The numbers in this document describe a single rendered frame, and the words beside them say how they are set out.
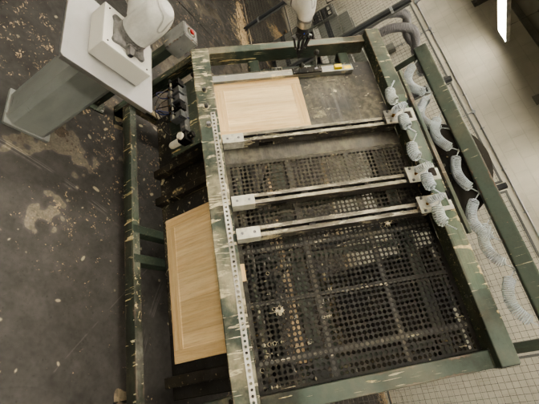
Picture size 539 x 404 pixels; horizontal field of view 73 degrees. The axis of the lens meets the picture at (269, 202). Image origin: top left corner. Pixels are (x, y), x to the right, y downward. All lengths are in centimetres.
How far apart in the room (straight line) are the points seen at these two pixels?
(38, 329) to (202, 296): 82
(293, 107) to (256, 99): 25
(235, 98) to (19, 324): 168
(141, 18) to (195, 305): 153
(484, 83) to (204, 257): 653
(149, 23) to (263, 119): 85
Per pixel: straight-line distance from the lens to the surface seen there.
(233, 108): 237
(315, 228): 193
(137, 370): 226
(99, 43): 194
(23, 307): 217
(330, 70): 263
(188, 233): 238
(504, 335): 212
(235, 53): 267
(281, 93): 246
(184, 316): 231
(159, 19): 191
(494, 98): 766
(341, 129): 228
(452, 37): 859
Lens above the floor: 188
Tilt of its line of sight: 24 degrees down
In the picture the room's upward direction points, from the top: 67 degrees clockwise
